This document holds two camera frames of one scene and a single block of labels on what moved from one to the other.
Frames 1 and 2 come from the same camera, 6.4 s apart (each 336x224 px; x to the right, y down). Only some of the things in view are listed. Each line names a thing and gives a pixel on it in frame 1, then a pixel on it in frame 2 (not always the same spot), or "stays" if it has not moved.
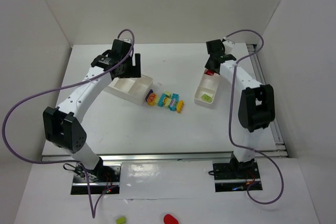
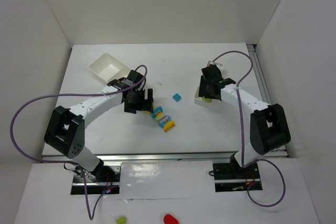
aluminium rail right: x=281 y=150 stays
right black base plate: x=237 y=177 stays
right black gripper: x=212 y=64 → x=207 y=87
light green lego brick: x=206 y=97 stays
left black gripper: x=128 y=70 → x=140 y=103
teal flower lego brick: x=172 y=106 → x=164 y=120
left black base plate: x=104 y=179 stays
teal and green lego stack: x=165 y=99 → x=158 y=114
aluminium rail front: x=116 y=159 stays
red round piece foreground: x=169 y=219 stays
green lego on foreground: x=121 y=220 stays
